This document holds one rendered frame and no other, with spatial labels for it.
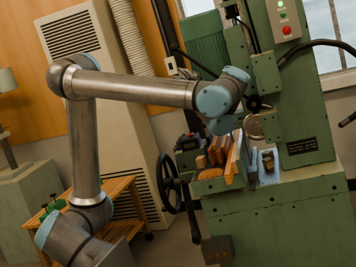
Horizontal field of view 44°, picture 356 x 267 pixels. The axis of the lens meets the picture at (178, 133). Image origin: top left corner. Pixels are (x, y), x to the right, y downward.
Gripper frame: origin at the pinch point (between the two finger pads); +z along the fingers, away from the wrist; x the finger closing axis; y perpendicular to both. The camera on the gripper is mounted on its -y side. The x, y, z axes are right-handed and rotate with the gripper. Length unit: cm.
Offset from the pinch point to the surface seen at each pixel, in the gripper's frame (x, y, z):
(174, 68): 37, -86, 124
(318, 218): 18, -58, -49
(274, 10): -36.5, -14.3, -6.5
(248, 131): 6.7, -31.3, -16.1
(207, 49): -10.3, -10.3, 8.6
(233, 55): -13.8, -18.7, 3.1
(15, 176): 180, -31, 151
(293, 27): -35.7, -21.3, -12.4
